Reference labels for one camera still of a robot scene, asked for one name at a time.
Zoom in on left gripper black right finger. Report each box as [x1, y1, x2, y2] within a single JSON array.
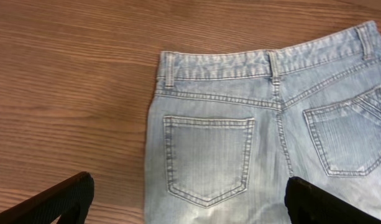
[[284, 177, 381, 224]]

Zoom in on light blue denim shorts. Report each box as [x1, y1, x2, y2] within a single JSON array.
[[144, 21, 381, 224]]

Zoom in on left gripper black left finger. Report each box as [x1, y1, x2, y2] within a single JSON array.
[[0, 172, 94, 224]]

